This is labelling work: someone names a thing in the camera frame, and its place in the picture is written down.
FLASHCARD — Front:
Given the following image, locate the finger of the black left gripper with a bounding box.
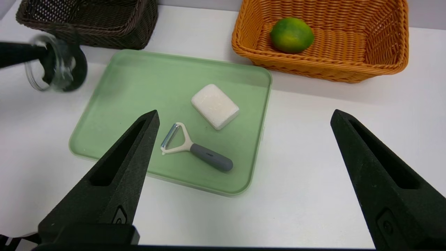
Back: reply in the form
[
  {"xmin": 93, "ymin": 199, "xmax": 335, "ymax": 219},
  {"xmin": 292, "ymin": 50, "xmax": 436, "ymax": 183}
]
[{"xmin": 0, "ymin": 41, "xmax": 47, "ymax": 69}]

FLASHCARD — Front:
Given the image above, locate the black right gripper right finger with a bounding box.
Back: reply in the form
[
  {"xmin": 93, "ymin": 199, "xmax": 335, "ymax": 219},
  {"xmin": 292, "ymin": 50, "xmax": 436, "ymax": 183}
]
[{"xmin": 330, "ymin": 109, "xmax": 446, "ymax": 251}]

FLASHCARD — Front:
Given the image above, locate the glass cup with black handle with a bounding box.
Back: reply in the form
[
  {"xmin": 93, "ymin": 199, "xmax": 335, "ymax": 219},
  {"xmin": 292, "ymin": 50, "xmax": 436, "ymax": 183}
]
[{"xmin": 24, "ymin": 33, "xmax": 88, "ymax": 93}]

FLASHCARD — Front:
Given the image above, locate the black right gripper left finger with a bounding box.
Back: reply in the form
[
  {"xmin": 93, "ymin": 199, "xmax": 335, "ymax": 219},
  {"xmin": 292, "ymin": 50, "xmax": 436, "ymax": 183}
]
[{"xmin": 38, "ymin": 110, "xmax": 161, "ymax": 242}]

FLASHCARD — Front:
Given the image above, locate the white peeler with gray handle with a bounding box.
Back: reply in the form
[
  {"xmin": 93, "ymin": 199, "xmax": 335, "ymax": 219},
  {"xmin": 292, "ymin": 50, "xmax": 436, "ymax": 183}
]
[{"xmin": 160, "ymin": 122, "xmax": 233, "ymax": 172}]

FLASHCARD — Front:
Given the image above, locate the green lime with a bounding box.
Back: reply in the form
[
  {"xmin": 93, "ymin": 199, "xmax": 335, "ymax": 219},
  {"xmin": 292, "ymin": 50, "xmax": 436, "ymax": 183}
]
[{"xmin": 270, "ymin": 17, "xmax": 315, "ymax": 54}]

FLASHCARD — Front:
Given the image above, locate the orange wicker basket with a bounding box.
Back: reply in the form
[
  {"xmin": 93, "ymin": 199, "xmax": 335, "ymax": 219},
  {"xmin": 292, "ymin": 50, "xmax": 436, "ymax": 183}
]
[{"xmin": 232, "ymin": 0, "xmax": 410, "ymax": 83}]

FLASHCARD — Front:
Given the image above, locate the light green plastic tray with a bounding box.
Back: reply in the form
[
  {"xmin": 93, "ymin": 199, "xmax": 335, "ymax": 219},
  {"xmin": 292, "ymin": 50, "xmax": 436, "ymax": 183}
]
[{"xmin": 69, "ymin": 49, "xmax": 273, "ymax": 196}]

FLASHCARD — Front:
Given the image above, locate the dark brown wicker basket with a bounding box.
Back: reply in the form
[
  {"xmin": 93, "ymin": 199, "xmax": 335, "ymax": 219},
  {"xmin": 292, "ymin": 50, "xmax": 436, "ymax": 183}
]
[{"xmin": 16, "ymin": 0, "xmax": 159, "ymax": 50}]

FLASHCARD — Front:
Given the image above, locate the white soap bar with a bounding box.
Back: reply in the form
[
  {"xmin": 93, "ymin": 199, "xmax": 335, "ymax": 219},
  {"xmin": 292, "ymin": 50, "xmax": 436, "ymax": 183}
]
[{"xmin": 191, "ymin": 84, "xmax": 240, "ymax": 130}]

